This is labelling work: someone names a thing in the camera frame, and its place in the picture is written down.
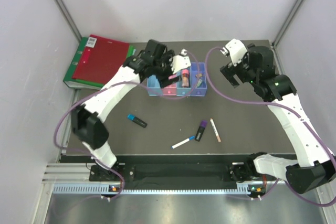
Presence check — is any grey slotted cable duct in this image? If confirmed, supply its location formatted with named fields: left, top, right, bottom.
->
left=52, top=184, right=251, bottom=195

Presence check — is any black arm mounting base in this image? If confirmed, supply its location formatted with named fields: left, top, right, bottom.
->
left=88, top=154, right=278, bottom=190

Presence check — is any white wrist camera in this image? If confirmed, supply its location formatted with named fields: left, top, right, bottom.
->
left=170, top=49, right=191, bottom=74
left=221, top=39, right=248, bottom=67

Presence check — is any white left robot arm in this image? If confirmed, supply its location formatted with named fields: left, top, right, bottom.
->
left=71, top=39, right=186, bottom=180

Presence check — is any light green highlighter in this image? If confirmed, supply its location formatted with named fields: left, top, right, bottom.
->
left=196, top=79, right=203, bottom=88

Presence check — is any light blue drawer box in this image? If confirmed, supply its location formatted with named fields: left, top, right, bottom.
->
left=176, top=68, right=191, bottom=96

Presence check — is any purple-capped black highlighter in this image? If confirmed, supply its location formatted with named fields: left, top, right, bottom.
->
left=195, top=120, right=207, bottom=142

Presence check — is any blue end drawer box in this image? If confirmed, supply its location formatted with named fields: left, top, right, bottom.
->
left=147, top=75, right=163, bottom=96

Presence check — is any aluminium frame post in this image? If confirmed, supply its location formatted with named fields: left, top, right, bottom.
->
left=54, top=0, right=82, bottom=42
left=271, top=0, right=305, bottom=49

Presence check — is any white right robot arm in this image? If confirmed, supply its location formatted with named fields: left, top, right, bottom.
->
left=220, top=39, right=335, bottom=194

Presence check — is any pink plastic drawer box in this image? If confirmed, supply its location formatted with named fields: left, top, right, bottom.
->
left=162, top=83, right=177, bottom=96

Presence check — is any aluminium frame post right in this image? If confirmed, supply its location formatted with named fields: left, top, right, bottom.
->
left=271, top=0, right=305, bottom=49

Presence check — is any blue-capped black highlighter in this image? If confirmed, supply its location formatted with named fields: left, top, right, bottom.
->
left=127, top=114, right=148, bottom=128

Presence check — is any purple plastic drawer box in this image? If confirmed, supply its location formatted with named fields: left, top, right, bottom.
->
left=190, top=62, right=207, bottom=97

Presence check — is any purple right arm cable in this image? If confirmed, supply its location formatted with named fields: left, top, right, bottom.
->
left=204, top=46, right=336, bottom=207

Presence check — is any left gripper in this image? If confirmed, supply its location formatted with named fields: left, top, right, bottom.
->
left=153, top=51, right=182, bottom=88

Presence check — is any pink-capped marker tube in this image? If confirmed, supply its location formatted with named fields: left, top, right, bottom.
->
left=181, top=69, right=190, bottom=88

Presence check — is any aluminium frame post left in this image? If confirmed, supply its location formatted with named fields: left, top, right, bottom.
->
left=54, top=0, right=82, bottom=42

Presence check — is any white blue-capped marker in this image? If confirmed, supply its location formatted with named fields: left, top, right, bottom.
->
left=171, top=136, right=195, bottom=149

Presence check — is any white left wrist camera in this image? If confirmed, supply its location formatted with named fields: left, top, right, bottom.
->
left=170, top=49, right=191, bottom=74

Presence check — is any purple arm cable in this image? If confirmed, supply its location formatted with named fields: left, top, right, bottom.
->
left=54, top=49, right=208, bottom=200
left=204, top=46, right=336, bottom=207

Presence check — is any red ring binder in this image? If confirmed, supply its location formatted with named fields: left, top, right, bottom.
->
left=73, top=34, right=131, bottom=84

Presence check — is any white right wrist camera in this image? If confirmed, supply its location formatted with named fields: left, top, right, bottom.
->
left=221, top=39, right=248, bottom=67

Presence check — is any white pink marker pen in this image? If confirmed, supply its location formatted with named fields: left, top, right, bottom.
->
left=210, top=118, right=221, bottom=143

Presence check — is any aluminium front rail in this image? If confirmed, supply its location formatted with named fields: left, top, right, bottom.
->
left=32, top=155, right=335, bottom=223

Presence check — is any green ring binder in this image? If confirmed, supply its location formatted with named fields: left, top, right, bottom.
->
left=63, top=35, right=135, bottom=90

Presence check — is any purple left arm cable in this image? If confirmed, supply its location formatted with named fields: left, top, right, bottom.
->
left=54, top=49, right=208, bottom=200

